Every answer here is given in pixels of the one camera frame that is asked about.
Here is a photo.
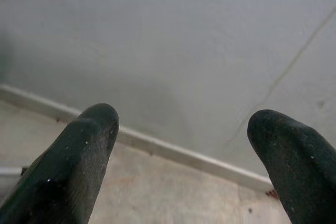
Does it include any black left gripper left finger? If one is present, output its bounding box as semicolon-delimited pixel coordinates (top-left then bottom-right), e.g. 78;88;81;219
0;103;120;224

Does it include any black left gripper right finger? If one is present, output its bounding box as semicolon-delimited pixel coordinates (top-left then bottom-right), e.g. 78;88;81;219
247;109;336;224

